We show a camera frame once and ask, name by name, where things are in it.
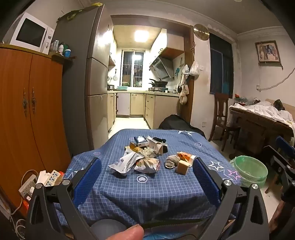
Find white power strip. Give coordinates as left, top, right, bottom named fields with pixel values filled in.
left=44, top=170, right=64, bottom=187
left=18, top=174, right=38, bottom=196

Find beige kitchen base cabinets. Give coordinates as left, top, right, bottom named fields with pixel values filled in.
left=107, top=91, right=180, bottom=130

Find framed elephant picture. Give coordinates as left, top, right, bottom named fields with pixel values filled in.
left=255, top=41, right=282, bottom=66

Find beige board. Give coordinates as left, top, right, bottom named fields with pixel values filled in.
left=265, top=99, right=292, bottom=111

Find blue checked star tablecloth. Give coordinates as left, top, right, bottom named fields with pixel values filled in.
left=52, top=128, right=241, bottom=231

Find dark barred window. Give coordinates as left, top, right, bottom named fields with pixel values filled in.
left=209, top=32, right=234, bottom=97

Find black plastic bag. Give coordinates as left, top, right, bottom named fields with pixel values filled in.
left=273, top=99, right=286, bottom=110

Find black duffel bag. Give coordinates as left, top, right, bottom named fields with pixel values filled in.
left=159, top=114, right=207, bottom=139

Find tan cube box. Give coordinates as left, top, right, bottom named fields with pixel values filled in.
left=176, top=160, right=190, bottom=174

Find grey refrigerator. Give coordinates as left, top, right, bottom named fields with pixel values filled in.
left=53, top=4, right=114, bottom=157

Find orange carton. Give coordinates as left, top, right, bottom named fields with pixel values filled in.
left=177, top=151, right=197, bottom=167

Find white wall cable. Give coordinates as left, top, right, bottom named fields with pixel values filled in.
left=256, top=68, right=295, bottom=91

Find kitchen ceiling light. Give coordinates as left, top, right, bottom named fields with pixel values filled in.
left=134, top=30, right=149, bottom=42

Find gold cardboard box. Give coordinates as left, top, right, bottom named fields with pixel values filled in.
left=129, top=143, right=145, bottom=153

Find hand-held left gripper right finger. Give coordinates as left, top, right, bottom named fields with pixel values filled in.
left=193, top=157, right=270, bottom=240

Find white microwave oven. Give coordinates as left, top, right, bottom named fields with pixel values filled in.
left=10, top=12, right=55, bottom=55

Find crumpled clear wrapper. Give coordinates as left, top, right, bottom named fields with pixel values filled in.
left=140, top=148, right=155, bottom=158

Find white sheet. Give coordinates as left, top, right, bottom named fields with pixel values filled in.
left=232, top=100, right=295, bottom=126

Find orange wooden cabinet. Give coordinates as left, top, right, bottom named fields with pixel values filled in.
left=0, top=44, right=72, bottom=217

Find grey sock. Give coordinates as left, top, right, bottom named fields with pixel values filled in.
left=164, top=155, right=181, bottom=169

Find gold wall clock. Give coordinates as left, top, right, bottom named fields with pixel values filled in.
left=193, top=24, right=209, bottom=41

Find steel range hood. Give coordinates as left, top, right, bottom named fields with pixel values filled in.
left=149, top=56, right=175, bottom=80

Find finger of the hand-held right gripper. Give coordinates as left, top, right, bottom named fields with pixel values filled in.
left=276, top=136, right=295, bottom=154
left=265, top=145, right=295, bottom=168

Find person's left hand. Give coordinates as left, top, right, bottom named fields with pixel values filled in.
left=110, top=226, right=145, bottom=240

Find crumpled brown snack bag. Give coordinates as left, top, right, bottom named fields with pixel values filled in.
left=134, top=157, right=161, bottom=174

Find beige hanging bag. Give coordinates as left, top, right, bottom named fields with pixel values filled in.
left=179, top=84, right=189, bottom=105

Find wooden dining table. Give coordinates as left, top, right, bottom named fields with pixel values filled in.
left=229, top=105, right=294, bottom=155

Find kitchen wall cabinet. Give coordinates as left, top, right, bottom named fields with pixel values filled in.
left=151, top=29, right=185, bottom=60

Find white plastic bag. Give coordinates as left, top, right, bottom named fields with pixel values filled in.
left=189, top=60, right=200, bottom=76

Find dark wooden chair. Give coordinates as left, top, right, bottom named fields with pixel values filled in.
left=209, top=93, right=241, bottom=151

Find red and green bags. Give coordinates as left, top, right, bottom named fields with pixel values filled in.
left=234, top=93, right=249, bottom=103

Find green-lined trash bin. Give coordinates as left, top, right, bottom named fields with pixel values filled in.
left=233, top=155, right=268, bottom=187

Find black wok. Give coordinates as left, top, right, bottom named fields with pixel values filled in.
left=149, top=78, right=169, bottom=87

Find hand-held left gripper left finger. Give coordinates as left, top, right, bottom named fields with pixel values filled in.
left=25, top=157, right=103, bottom=240

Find kitchen window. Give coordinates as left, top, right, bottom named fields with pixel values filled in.
left=121, top=49, right=144, bottom=88

